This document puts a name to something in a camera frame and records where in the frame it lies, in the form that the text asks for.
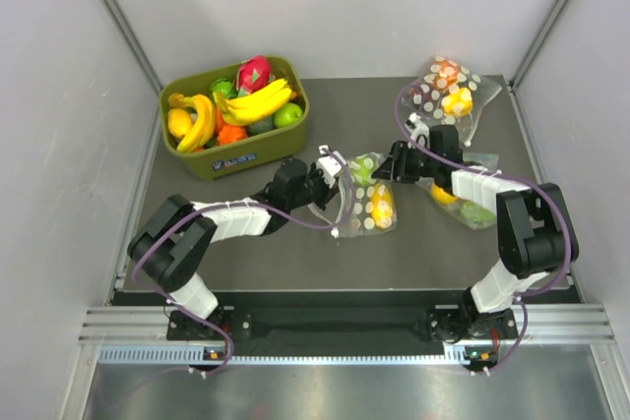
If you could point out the yellow mango toy in bag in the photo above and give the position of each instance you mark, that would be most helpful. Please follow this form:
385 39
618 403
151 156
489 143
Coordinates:
382 207

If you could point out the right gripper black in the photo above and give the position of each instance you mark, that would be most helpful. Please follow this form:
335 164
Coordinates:
397 168

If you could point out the grey green melon toy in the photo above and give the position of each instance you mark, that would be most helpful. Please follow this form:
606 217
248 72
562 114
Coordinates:
260 127

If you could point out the zip bag with bananas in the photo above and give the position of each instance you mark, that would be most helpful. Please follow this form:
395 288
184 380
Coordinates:
353 219

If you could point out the aluminium frame post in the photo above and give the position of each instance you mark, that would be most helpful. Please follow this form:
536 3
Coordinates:
122 24
544 32

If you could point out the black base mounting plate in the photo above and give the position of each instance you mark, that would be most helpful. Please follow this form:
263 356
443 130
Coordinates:
363 322

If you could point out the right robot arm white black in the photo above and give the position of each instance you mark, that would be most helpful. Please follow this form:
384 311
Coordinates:
535 233

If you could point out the green apple toy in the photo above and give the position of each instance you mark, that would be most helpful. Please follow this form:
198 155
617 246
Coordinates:
362 167
287 115

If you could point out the green round fruit toy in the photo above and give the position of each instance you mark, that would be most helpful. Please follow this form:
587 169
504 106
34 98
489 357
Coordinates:
225 87

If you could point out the blue zip bag colourful balls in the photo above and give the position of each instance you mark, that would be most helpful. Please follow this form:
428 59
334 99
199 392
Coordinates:
467 212

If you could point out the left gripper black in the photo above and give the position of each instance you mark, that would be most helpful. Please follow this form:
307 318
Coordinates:
328 192

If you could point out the pink dragon fruit toy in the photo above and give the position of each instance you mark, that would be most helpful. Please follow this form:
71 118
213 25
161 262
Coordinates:
253 75

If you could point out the yellow lemon toy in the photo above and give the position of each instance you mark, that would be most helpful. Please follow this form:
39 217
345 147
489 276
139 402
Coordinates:
179 123

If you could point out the right aluminium frame post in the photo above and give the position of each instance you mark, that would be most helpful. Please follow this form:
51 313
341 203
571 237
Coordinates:
544 32

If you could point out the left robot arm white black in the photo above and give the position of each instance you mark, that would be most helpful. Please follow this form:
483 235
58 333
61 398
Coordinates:
171 245

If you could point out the left aluminium frame post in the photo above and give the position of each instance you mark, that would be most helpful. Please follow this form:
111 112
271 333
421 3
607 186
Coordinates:
122 24

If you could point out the yellow banana bunch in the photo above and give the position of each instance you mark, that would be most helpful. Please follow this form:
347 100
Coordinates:
245 110
202 111

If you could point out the orange pumpkin toy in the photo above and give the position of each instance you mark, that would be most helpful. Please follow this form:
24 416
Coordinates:
229 134

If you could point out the yellow banana bunch in bin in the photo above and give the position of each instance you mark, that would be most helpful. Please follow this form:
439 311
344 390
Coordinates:
202 111

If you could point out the slotted grey cable duct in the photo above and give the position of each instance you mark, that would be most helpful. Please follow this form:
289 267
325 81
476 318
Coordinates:
199 355

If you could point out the olive green plastic bin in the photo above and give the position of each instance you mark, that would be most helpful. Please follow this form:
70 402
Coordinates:
222 160

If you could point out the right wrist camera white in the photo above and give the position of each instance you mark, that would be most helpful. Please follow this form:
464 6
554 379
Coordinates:
418 130

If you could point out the polka dot zip bag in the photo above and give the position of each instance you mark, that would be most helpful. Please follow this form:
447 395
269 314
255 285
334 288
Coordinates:
447 92

